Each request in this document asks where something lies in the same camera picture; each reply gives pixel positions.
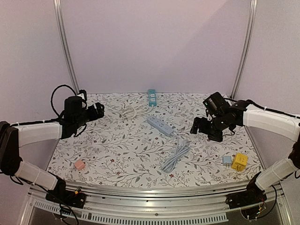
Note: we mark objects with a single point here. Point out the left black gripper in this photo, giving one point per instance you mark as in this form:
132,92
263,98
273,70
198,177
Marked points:
94,116

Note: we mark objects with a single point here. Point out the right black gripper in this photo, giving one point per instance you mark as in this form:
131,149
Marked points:
199,125

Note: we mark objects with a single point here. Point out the light blue plug adapter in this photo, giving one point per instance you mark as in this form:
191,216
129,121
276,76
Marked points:
227,161

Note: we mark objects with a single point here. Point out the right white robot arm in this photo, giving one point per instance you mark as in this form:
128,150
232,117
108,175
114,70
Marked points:
246,113

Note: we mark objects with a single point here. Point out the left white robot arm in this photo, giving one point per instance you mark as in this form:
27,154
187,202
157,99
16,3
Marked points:
15,136

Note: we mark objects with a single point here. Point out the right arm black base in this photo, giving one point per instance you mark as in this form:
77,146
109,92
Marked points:
250,202

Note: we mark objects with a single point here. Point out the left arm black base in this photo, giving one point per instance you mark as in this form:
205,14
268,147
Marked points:
73,198

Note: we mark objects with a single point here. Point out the pink plug adapter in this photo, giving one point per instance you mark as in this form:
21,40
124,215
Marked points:
79,165

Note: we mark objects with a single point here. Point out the yellow cube socket adapter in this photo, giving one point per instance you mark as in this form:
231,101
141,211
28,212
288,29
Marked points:
239,162

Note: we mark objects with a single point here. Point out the floral table cloth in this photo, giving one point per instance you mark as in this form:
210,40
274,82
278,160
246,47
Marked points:
132,153

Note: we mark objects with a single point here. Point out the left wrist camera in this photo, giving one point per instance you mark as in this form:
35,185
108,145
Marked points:
83,94

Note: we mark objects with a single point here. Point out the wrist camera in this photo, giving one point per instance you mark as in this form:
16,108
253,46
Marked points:
215,104
83,94

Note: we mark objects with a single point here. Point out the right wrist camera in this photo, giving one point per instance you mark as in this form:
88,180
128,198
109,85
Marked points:
215,104

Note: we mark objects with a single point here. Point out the aluminium front rail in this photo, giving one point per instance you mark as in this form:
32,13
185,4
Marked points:
201,205

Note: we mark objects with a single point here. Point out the left aluminium corner post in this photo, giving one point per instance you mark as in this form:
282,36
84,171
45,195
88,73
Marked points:
64,43

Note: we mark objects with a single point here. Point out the aluminium corner post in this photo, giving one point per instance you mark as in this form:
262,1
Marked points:
64,43
246,46

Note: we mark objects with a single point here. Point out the right aluminium corner post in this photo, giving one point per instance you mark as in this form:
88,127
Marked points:
246,46

